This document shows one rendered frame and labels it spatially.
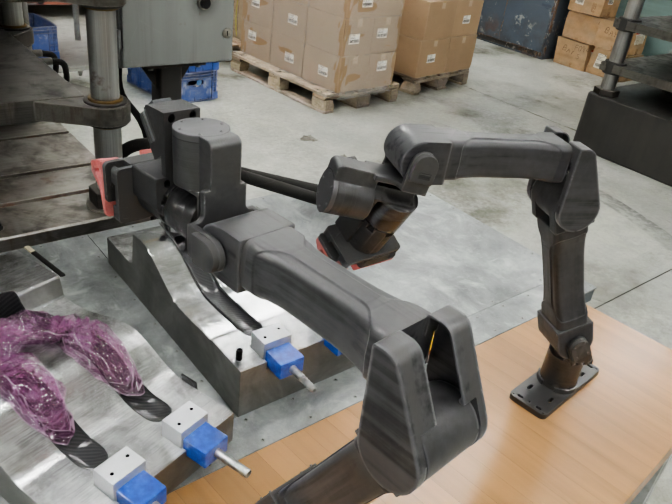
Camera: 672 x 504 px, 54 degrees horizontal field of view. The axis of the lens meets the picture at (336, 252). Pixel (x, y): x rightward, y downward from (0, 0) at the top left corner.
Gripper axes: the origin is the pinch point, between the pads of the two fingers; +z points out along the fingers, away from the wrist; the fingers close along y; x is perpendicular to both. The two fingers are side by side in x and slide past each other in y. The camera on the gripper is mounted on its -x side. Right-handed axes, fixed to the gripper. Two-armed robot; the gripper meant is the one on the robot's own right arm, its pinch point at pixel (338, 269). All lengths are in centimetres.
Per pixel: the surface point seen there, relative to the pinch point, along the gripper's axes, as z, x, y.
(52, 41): 242, -299, -77
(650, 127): 122, -74, -376
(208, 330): 15.2, -2.6, 16.7
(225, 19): 27, -83, -29
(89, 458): 12.6, 9.4, 40.1
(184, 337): 22.8, -5.4, 17.6
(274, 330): 8.5, 3.1, 10.0
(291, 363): 6.9, 9.2, 11.0
